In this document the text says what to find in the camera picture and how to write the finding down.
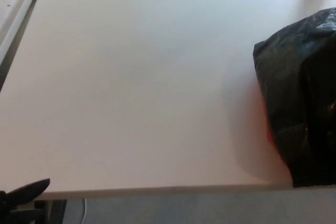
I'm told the black desk leg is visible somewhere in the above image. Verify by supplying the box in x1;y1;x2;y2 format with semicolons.
34;199;68;224

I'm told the white cable under desk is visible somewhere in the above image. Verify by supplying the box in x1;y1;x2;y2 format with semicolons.
82;198;89;224

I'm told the black Under Armour plastic bag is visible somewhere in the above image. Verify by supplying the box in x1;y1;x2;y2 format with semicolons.
252;7;336;189

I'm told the white neighbouring desk with rail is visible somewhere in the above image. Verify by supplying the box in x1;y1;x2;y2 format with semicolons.
0;0;48;57

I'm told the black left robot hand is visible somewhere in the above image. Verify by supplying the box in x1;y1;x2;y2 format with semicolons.
0;178;51;224

